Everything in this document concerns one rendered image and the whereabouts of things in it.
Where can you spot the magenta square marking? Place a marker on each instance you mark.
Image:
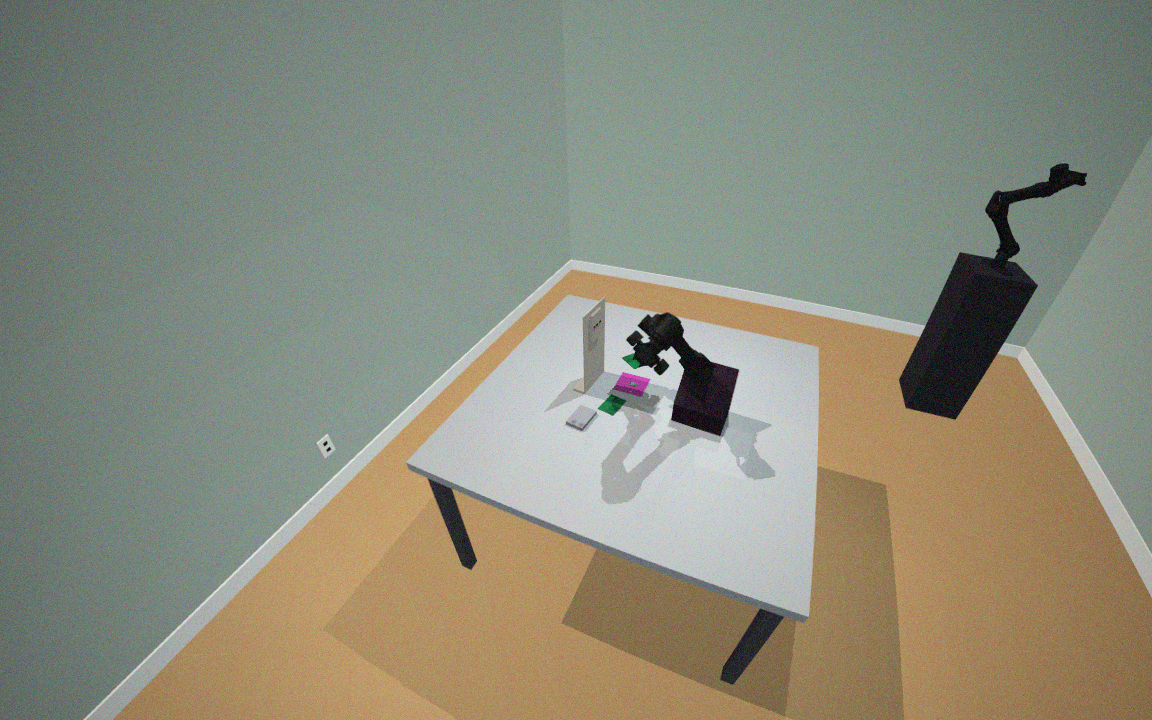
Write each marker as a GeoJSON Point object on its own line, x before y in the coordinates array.
{"type": "Point", "coordinates": [622, 384]}

